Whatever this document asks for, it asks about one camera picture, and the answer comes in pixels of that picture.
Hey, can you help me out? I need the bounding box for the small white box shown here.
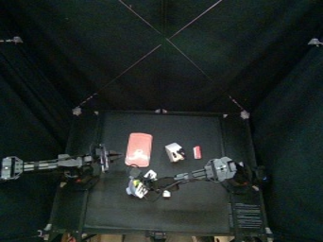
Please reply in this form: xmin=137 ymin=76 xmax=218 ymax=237
xmin=164 ymin=142 xmax=187 ymax=164

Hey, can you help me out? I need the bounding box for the small red toy block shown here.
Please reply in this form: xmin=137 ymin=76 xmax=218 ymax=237
xmin=192 ymin=145 xmax=203 ymax=161

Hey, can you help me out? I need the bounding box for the grey frame foot bracket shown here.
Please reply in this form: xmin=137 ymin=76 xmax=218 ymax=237
xmin=35 ymin=222 xmax=55 ymax=242

